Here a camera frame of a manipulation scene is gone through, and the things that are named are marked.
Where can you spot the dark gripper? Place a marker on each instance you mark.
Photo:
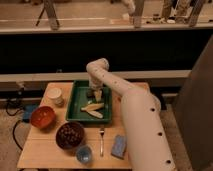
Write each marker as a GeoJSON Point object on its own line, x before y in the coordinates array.
{"type": "Point", "coordinates": [93, 93]}

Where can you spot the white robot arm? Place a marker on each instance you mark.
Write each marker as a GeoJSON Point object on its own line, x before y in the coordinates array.
{"type": "Point", "coordinates": [147, 143]}

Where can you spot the white paper cup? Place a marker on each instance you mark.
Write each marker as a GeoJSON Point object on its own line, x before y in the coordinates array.
{"type": "Point", "coordinates": [55, 95]}

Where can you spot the green plastic tray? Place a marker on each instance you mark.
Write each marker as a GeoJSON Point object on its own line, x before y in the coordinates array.
{"type": "Point", "coordinates": [79, 99]}

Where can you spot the upper yellow banana piece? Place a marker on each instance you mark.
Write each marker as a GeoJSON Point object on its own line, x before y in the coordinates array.
{"type": "Point", "coordinates": [92, 107]}

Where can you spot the yellow banana piece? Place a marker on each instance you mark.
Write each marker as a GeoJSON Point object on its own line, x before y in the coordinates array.
{"type": "Point", "coordinates": [92, 107]}
{"type": "Point", "coordinates": [95, 114]}

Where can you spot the lower yellow banana piece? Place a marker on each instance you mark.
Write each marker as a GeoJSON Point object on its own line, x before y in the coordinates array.
{"type": "Point", "coordinates": [95, 114]}

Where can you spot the silver fork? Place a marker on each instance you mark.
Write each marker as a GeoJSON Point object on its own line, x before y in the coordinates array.
{"type": "Point", "coordinates": [102, 132]}

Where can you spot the dark brown bowl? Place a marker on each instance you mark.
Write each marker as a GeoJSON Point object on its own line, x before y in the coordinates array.
{"type": "Point", "coordinates": [70, 135]}

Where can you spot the red bowl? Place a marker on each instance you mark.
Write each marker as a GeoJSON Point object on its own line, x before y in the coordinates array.
{"type": "Point", "coordinates": [42, 117]}

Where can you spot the blue sponge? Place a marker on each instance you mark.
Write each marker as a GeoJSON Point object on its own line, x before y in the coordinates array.
{"type": "Point", "coordinates": [119, 147]}

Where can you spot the clear blue glass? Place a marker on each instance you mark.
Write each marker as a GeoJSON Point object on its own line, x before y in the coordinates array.
{"type": "Point", "coordinates": [84, 154]}

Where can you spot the blue box on floor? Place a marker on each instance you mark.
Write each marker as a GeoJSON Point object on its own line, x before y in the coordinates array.
{"type": "Point", "coordinates": [28, 111]}

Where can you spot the grey panel at right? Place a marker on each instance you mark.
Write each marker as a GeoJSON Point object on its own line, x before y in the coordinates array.
{"type": "Point", "coordinates": [193, 110]}

